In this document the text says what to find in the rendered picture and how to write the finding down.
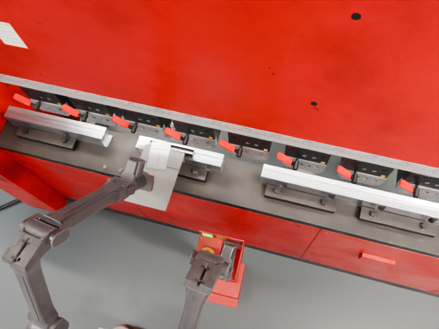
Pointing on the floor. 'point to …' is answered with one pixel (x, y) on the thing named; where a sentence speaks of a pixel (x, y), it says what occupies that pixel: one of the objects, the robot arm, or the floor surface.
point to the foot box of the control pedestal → (227, 291)
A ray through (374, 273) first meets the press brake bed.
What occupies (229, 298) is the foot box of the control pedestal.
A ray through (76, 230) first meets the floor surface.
